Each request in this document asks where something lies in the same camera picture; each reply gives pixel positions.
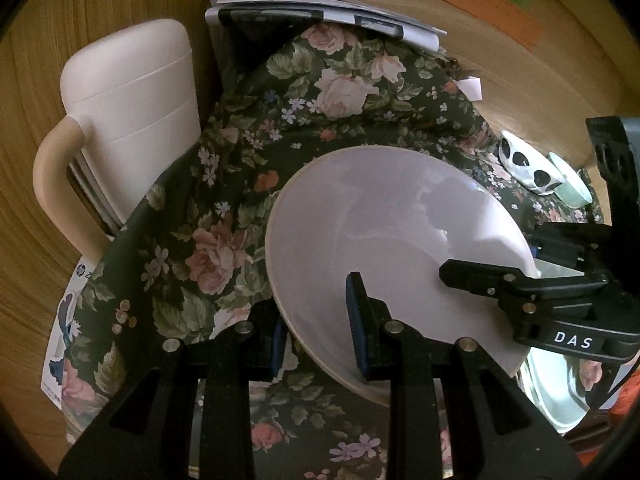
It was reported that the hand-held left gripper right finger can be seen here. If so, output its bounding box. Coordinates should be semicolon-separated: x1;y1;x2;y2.
345;271;587;480

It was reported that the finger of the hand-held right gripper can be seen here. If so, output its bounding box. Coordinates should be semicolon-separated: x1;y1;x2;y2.
439;259;608;303
530;225;621;273

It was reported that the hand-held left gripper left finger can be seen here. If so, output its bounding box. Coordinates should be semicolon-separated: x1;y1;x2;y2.
60;317;288;480

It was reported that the pale green bowl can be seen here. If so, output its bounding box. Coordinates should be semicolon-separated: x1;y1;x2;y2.
545;152;592;208

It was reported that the pale green plate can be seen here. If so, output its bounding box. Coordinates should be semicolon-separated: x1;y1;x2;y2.
517;345;608;433

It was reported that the white bowl with blue pattern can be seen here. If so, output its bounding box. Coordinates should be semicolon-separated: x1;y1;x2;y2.
499;130;566;196

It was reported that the orange cloth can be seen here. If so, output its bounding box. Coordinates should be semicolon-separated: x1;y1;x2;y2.
595;395;636;421

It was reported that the small pale pink box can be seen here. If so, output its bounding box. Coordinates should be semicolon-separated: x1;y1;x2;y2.
457;77;483;103

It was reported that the dark floral tablecloth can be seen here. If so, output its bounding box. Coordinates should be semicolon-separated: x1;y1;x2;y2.
62;22;608;480

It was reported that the HP printed box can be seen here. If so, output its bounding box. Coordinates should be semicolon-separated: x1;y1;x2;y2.
42;255;108;411

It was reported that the orange sticky note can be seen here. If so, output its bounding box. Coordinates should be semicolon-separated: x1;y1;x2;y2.
430;0;543;51

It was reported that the stack of white papers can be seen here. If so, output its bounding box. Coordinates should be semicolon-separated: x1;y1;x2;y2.
204;0;448;53

